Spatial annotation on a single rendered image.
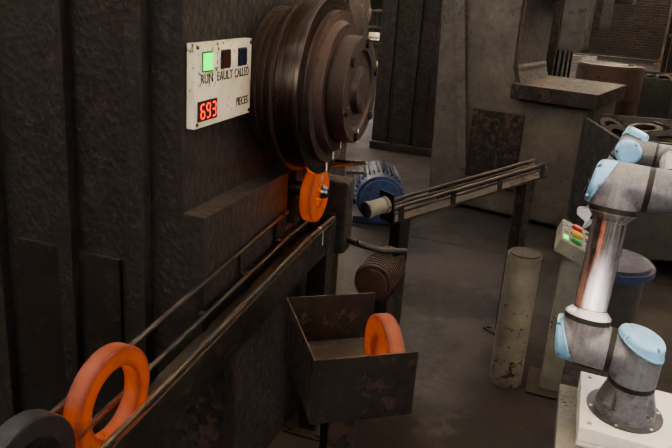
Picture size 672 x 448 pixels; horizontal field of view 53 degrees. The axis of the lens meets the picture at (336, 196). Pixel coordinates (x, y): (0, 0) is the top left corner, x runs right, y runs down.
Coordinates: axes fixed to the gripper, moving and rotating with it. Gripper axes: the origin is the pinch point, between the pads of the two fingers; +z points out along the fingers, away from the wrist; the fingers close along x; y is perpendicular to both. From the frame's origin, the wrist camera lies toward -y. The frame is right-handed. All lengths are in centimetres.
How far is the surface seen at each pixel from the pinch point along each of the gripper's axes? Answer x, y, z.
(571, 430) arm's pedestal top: 65, -15, 33
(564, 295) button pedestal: -2.4, -6.7, 26.6
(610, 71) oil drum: -411, -10, -22
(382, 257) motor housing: 29, 54, 33
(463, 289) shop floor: -78, 21, 78
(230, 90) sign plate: 92, 96, -14
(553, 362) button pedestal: -2, -16, 52
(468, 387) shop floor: 8, 6, 73
